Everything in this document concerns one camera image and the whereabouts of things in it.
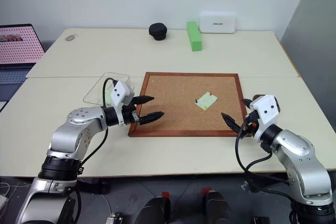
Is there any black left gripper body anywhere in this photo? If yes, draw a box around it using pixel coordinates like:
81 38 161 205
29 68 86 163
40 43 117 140
122 97 140 126

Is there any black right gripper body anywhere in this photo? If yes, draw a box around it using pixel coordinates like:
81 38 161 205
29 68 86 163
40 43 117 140
241 111 260 138

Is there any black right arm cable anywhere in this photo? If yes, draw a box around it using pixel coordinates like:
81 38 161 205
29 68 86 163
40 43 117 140
235 119 299 224

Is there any clear plastic tray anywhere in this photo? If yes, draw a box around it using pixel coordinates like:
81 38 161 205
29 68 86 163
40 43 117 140
82 71 131 104

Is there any white rectangular box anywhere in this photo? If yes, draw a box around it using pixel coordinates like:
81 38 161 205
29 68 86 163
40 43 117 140
198 11 237 35

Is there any wood-framed cork board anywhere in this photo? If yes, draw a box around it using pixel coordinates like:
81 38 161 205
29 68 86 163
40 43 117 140
128 71 248 138

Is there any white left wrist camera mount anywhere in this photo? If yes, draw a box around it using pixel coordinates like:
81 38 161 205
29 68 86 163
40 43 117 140
109 80 135 126

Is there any green rectangular box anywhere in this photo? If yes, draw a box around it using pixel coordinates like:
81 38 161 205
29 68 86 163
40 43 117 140
186 21 203 52

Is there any dark rounded shape, red tab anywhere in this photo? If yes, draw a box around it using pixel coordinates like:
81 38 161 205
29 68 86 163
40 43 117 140
136 191 172 224
201 187 232 224

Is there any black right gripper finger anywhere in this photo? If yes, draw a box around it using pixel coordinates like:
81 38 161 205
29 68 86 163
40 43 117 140
220 112 242 134
240 99 254 110

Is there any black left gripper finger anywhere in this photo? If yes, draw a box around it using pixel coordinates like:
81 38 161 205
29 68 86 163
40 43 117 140
131 95 155 105
138 111 165 126

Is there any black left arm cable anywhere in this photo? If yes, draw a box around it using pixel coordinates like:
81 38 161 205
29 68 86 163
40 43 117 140
75 77 118 224

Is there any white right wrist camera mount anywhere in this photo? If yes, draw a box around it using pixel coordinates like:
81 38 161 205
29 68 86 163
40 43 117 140
249 94 280 142

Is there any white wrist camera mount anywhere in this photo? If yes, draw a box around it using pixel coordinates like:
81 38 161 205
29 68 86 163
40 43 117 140
109 80 135 126
249 94 280 142

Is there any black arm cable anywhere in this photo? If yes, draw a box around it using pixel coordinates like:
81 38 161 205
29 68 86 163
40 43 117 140
75 77 118 224
235 119 299 224

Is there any black round zip case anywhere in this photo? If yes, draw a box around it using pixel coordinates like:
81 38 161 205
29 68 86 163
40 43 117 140
149 22 169 41

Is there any open laptop with pink screen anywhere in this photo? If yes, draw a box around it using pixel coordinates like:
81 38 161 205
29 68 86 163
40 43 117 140
0 24 46 109

